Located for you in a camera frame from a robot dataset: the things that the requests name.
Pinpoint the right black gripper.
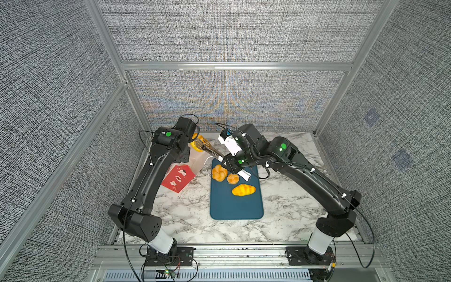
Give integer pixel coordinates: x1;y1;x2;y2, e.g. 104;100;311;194
220;152;265;176

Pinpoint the striped yellow bun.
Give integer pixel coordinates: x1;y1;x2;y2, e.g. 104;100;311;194
190;133;211;152

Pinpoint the red white paper gift bag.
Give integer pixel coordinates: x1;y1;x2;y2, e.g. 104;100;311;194
162;145;212;193

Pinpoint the small round crusty bun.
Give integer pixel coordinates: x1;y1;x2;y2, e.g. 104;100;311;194
227;174;240;185

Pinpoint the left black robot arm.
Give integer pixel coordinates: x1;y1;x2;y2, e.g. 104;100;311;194
108;116;200;256

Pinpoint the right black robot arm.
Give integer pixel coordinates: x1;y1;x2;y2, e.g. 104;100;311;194
218;123;361;257

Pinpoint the knot shaped bread roll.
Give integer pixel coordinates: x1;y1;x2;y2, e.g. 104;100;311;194
212;164;229;182

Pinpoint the yellow striped croissant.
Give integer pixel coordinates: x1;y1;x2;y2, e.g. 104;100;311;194
231;184;257;197

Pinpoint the teal rectangular tray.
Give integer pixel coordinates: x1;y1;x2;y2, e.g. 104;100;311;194
210;167;264;220

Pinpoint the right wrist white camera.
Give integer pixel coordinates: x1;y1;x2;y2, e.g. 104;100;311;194
218;129;243;156

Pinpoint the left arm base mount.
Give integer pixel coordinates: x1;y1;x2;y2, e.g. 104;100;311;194
144;247;195;267

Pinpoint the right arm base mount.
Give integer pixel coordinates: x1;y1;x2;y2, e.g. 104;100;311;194
284;246;336;266

